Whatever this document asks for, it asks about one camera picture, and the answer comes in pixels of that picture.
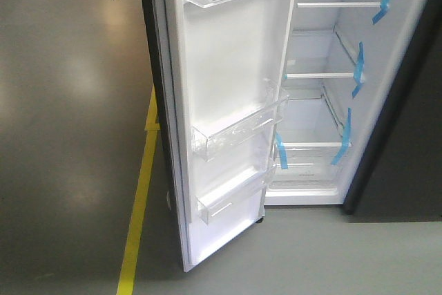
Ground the white fridge door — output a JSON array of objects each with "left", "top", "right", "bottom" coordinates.
[{"left": 142, "top": 0, "right": 294, "bottom": 272}]

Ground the glass fridge shelf lower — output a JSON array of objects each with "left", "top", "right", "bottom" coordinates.
[{"left": 285, "top": 30, "right": 358, "bottom": 79}]

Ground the dark grey fridge body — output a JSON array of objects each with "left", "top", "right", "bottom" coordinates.
[{"left": 265, "top": 0, "right": 441, "bottom": 222}]

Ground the middle clear door bin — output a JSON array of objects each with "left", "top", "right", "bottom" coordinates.
[{"left": 191, "top": 79, "right": 289, "bottom": 161}]

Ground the lower clear door bin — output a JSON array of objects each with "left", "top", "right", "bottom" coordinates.
[{"left": 197, "top": 162, "right": 276, "bottom": 225}]

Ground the blue tape strip left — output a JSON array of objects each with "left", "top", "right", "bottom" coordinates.
[{"left": 276, "top": 132, "right": 289, "bottom": 170}]

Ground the blue tape strip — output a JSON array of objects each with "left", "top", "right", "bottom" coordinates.
[
  {"left": 276, "top": 132, "right": 289, "bottom": 170},
  {"left": 331, "top": 108, "right": 352, "bottom": 165}
]

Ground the clear crisper drawer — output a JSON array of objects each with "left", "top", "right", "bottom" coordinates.
[{"left": 269, "top": 142, "right": 352, "bottom": 192}]

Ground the blue tape strip right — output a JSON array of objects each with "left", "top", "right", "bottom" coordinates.
[{"left": 331, "top": 108, "right": 352, "bottom": 165}]

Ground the blue tape middle shelf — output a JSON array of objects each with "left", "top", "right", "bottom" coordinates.
[{"left": 352, "top": 41, "right": 365, "bottom": 99}]

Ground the yellow floor tape line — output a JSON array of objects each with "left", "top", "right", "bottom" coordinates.
[{"left": 116, "top": 88, "right": 160, "bottom": 295}]

